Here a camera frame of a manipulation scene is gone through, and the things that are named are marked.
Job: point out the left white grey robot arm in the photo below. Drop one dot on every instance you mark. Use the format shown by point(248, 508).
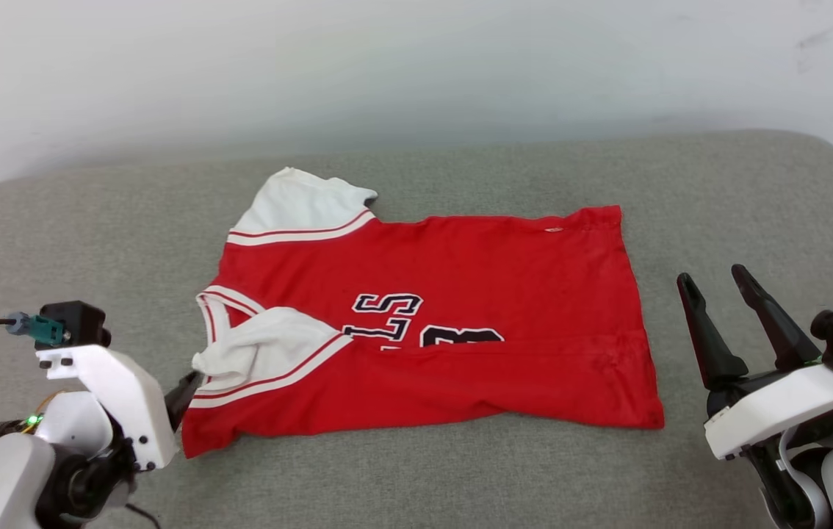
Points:
point(12, 470)

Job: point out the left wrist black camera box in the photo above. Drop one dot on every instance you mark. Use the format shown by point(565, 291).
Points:
point(77, 322)

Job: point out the grey fabric sofa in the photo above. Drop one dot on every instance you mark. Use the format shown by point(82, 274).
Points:
point(424, 477)

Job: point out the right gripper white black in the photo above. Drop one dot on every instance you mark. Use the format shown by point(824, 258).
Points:
point(776, 408)

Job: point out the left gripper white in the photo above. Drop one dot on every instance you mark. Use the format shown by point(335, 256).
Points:
point(130, 397)

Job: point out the red and white sports jersey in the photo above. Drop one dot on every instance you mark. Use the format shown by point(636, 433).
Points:
point(460, 294)

